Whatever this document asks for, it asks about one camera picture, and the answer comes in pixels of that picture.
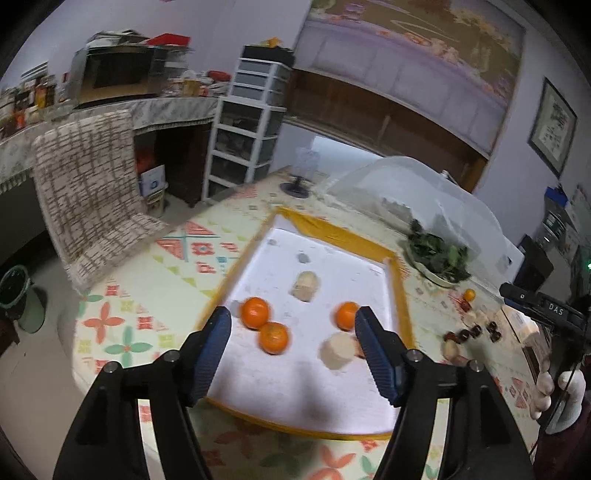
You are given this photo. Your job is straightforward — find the row of bottles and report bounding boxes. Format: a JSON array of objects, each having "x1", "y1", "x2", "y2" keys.
[{"x1": 0, "y1": 62, "x2": 70, "y2": 137}]

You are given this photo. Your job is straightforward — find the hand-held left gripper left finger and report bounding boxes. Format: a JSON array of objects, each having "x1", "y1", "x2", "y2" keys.
[{"x1": 52, "y1": 305, "x2": 232, "y2": 480}]

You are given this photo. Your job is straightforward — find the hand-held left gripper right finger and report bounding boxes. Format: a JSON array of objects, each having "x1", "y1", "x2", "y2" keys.
[{"x1": 353, "y1": 305, "x2": 539, "y2": 480}]

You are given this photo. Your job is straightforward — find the red flat box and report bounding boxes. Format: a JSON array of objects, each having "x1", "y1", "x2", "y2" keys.
[{"x1": 148, "y1": 33, "x2": 192, "y2": 48}]

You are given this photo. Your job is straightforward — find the microwave oven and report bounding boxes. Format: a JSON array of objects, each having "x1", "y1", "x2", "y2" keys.
[{"x1": 68, "y1": 46, "x2": 168, "y2": 109}]

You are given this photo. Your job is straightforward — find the black box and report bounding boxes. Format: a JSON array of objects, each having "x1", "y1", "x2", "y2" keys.
[{"x1": 243, "y1": 45, "x2": 295, "y2": 68}]

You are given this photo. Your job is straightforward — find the black bag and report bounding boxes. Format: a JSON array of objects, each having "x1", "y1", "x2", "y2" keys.
[{"x1": 514, "y1": 234, "x2": 554, "y2": 291}]

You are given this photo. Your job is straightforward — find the blue and white carton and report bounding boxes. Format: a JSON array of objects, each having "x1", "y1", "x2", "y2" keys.
[{"x1": 139, "y1": 164, "x2": 168, "y2": 197}]

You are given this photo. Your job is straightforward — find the patterned tablecloth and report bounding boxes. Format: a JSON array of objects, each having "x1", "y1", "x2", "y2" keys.
[{"x1": 71, "y1": 166, "x2": 555, "y2": 480}]

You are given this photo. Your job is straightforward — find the leafy greens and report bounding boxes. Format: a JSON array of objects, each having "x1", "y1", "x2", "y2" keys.
[{"x1": 406, "y1": 219, "x2": 472, "y2": 283}]

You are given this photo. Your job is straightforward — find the mesh food cover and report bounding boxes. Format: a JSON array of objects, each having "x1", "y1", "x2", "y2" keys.
[{"x1": 318, "y1": 156, "x2": 525, "y2": 278}]

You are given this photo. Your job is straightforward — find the person's right forearm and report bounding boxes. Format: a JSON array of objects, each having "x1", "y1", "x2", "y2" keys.
[{"x1": 533, "y1": 413, "x2": 591, "y2": 480}]

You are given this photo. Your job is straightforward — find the small desk fan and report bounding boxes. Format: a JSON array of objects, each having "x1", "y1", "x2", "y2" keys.
[{"x1": 280, "y1": 147, "x2": 321, "y2": 198}]

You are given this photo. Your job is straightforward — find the white plastic drawer tower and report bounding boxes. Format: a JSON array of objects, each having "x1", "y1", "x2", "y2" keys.
[{"x1": 203, "y1": 58, "x2": 293, "y2": 201}]

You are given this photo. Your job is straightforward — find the chair with checked cover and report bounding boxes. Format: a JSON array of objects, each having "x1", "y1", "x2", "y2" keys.
[{"x1": 31, "y1": 109, "x2": 172, "y2": 294}]

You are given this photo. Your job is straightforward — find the green trash bin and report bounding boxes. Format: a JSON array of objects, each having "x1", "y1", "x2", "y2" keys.
[{"x1": 0, "y1": 265, "x2": 48, "y2": 334}]

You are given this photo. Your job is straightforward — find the framed picture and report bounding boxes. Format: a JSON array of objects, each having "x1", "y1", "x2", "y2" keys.
[{"x1": 527, "y1": 77, "x2": 578, "y2": 179}]

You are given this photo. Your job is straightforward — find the wall poster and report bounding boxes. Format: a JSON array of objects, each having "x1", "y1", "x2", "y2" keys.
[{"x1": 293, "y1": 0, "x2": 527, "y2": 155}]

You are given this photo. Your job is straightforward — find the beige packet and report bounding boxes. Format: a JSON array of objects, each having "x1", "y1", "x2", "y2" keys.
[{"x1": 501, "y1": 305, "x2": 542, "y2": 348}]

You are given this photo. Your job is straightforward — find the pile of red dates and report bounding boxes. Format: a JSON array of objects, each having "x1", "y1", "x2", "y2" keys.
[{"x1": 444, "y1": 299, "x2": 504, "y2": 346}]

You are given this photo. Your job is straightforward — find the person's right hand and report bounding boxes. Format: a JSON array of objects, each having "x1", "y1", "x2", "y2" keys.
[{"x1": 530, "y1": 368, "x2": 588, "y2": 435}]

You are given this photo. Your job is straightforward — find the counter with marbled cloth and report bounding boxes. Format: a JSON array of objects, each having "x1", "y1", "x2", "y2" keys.
[{"x1": 0, "y1": 96, "x2": 221, "y2": 185}]

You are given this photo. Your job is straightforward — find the white tray yellow rim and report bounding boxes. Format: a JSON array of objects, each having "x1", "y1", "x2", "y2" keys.
[{"x1": 196, "y1": 206, "x2": 411, "y2": 441}]

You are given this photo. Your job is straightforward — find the white bowl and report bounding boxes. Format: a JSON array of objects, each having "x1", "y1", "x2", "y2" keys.
[{"x1": 404, "y1": 247, "x2": 468, "y2": 289}]

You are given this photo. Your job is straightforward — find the beige peeled fruit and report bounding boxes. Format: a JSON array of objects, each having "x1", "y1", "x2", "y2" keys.
[
  {"x1": 290, "y1": 271, "x2": 320, "y2": 303},
  {"x1": 320, "y1": 333, "x2": 365, "y2": 371}
]

